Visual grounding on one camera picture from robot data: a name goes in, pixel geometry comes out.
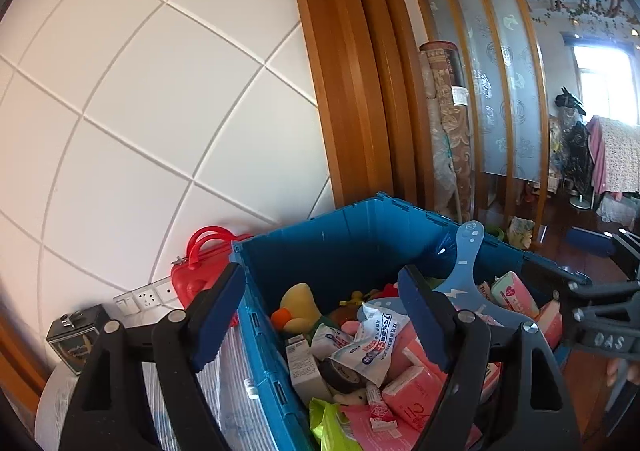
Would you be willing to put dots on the white wall socket panel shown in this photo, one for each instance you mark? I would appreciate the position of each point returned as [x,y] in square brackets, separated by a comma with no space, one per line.
[159,293]

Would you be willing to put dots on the colourful sanitary pad pack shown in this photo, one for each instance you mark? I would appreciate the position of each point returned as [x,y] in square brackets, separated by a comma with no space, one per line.
[510,292]

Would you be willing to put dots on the blue plastic storage crate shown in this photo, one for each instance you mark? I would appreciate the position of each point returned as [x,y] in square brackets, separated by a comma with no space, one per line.
[359,247]

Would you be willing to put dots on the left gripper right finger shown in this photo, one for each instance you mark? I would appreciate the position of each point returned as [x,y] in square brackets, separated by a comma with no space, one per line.
[504,381]

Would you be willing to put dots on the rolled carpet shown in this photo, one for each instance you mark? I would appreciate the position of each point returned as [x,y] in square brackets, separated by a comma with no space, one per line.
[447,107]

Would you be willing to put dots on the black gift bag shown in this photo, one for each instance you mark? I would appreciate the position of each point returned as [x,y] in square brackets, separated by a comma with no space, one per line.
[73,335]

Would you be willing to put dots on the yellow duck plush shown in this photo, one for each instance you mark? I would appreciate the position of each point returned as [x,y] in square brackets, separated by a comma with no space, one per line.
[298,312]

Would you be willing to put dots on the pink white tissue pack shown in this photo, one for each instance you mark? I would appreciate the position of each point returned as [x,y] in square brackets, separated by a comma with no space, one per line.
[413,395]

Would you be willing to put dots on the white wipes sachet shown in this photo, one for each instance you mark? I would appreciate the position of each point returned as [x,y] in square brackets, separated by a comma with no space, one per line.
[370,353]

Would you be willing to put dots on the white blue medicine box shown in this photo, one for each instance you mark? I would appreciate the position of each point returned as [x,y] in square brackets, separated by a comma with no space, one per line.
[304,372]

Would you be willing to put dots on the small plush toy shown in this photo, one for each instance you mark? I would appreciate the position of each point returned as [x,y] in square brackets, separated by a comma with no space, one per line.
[356,397]

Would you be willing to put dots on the black tape roll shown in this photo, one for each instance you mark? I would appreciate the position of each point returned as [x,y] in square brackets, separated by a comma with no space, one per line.
[340,378]

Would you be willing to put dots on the red plastic bear case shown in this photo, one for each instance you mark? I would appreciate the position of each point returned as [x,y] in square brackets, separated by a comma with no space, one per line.
[207,255]

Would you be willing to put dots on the red white ointment box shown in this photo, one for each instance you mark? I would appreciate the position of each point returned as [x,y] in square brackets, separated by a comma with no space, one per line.
[380,416]

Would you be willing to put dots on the pink wet wipes pack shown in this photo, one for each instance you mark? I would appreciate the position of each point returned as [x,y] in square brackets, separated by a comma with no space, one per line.
[402,437]

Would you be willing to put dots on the green wet wipes pack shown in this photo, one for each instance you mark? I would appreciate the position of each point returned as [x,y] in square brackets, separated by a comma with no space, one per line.
[330,427]

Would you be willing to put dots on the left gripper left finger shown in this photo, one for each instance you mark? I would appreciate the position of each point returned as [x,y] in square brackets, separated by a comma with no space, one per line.
[111,407]

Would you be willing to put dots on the blue plastic hanger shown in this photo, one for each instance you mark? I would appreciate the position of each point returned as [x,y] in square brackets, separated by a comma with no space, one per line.
[461,255]

